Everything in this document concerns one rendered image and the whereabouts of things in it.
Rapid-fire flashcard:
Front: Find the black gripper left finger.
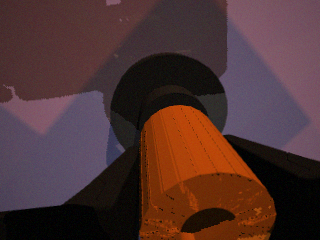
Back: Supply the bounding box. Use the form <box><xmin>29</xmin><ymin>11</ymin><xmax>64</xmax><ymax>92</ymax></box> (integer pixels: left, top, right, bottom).
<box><xmin>0</xmin><ymin>146</ymin><xmax>139</xmax><ymax>240</ymax></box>

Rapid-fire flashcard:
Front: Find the orange ridged cylinder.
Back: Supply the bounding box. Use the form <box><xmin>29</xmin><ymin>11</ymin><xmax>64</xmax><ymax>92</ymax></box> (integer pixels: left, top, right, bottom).
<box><xmin>139</xmin><ymin>105</ymin><xmax>277</xmax><ymax>240</ymax></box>

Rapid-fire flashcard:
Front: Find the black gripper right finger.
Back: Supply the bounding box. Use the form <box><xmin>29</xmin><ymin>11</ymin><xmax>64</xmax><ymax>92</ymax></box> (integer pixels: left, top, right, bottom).
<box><xmin>223</xmin><ymin>134</ymin><xmax>320</xmax><ymax>240</ymax></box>

